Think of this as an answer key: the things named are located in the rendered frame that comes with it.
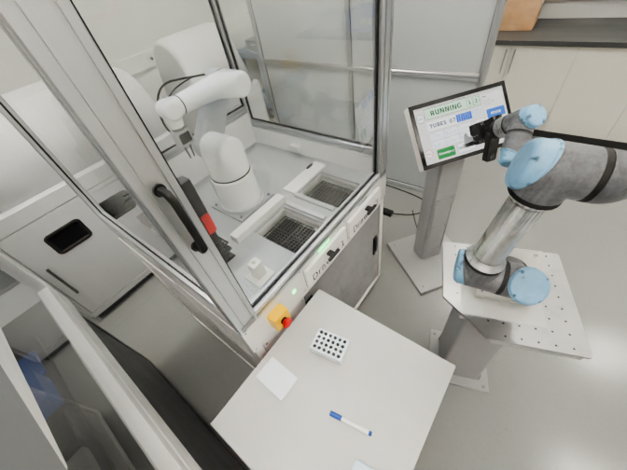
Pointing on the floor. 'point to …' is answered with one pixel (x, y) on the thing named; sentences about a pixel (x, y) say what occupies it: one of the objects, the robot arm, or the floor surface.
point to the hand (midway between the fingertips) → (466, 146)
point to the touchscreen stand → (429, 229)
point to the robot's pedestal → (464, 374)
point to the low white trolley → (338, 397)
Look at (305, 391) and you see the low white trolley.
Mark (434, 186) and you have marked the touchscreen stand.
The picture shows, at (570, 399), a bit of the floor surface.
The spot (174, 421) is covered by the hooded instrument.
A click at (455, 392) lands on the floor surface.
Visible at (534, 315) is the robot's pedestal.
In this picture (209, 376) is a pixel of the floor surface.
